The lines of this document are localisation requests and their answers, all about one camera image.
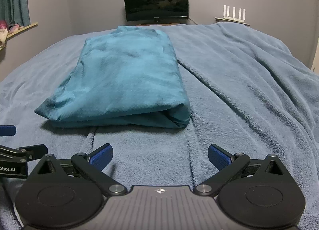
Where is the wooden tv stand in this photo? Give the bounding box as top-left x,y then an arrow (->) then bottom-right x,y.
135,22 -> 180,27

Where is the white wifi router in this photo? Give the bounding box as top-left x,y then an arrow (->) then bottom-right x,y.
223,5 -> 246,22

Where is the cream cloth on sill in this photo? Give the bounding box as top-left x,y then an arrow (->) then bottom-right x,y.
0,28 -> 8,50

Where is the black flat screen television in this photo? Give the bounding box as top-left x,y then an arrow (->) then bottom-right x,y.
124,0 -> 189,22

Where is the teal garment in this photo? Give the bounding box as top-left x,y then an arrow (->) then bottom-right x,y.
35,26 -> 190,129

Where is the light blue fleece blanket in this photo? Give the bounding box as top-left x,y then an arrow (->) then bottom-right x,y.
1,23 -> 318,229

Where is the pink item on sill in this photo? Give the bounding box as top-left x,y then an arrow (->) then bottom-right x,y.
0,20 -> 21,33

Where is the white room door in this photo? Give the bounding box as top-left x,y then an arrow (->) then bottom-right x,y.
311,42 -> 319,74

